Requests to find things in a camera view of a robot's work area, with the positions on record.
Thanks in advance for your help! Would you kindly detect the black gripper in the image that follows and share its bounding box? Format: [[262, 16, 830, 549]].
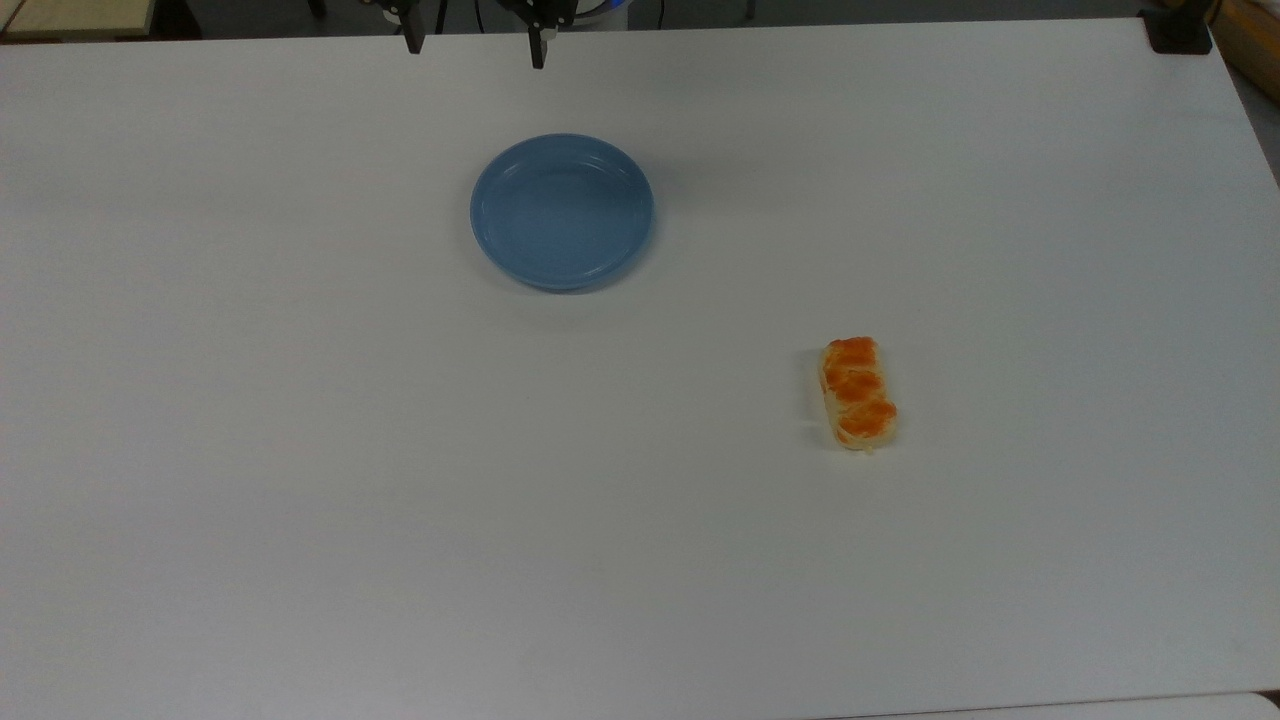
[[362, 0, 577, 71]]

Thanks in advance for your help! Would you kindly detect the blue round plate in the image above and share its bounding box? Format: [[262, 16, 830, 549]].
[[470, 133, 655, 293]]

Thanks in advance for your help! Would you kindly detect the orange glazed bread loaf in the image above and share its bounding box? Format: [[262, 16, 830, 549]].
[[819, 336, 899, 454]]

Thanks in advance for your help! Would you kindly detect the beige wooden side table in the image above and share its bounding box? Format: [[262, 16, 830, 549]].
[[0, 0, 158, 42]]

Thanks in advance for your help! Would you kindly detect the black table clamp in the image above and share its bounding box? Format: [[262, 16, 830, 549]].
[[1140, 0, 1214, 56]]

